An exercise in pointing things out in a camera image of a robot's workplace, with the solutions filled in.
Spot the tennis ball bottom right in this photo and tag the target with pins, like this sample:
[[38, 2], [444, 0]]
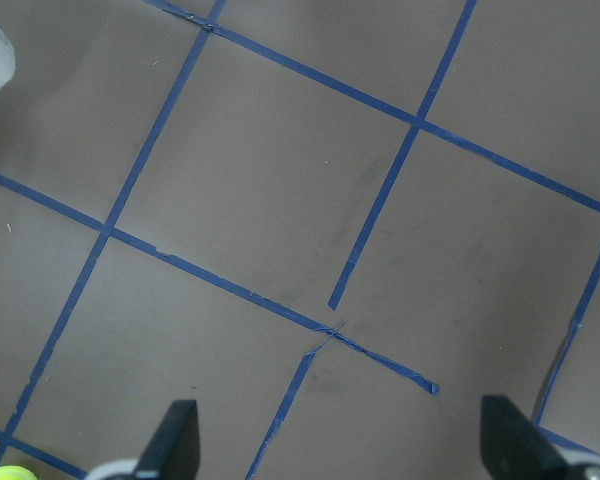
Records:
[[16, 473]]

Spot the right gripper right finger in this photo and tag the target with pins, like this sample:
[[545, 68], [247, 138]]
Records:
[[512, 448]]

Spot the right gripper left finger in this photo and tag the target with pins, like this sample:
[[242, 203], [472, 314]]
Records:
[[174, 450]]

